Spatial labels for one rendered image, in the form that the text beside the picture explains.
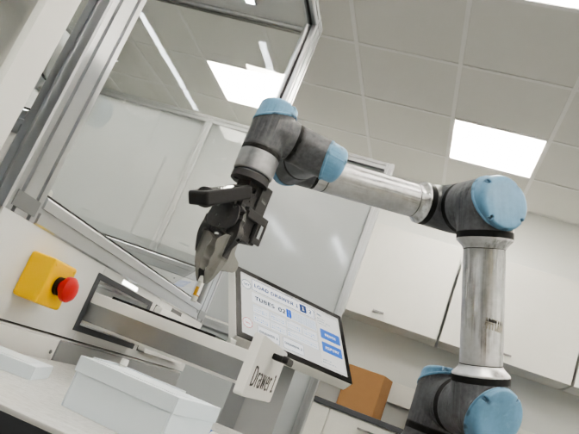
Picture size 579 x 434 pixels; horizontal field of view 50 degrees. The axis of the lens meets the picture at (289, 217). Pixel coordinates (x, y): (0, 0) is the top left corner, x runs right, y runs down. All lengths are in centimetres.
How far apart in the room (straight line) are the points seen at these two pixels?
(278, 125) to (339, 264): 188
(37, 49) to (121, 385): 32
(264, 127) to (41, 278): 45
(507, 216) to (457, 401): 38
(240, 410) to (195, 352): 109
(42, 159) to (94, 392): 43
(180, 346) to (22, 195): 39
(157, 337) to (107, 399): 52
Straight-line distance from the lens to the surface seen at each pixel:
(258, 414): 225
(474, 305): 131
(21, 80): 54
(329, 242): 300
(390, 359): 486
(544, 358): 460
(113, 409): 64
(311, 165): 116
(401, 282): 460
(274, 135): 113
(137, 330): 118
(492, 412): 130
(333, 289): 294
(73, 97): 100
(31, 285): 101
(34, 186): 98
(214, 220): 110
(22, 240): 100
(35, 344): 113
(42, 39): 55
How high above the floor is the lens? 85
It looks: 15 degrees up
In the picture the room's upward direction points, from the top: 21 degrees clockwise
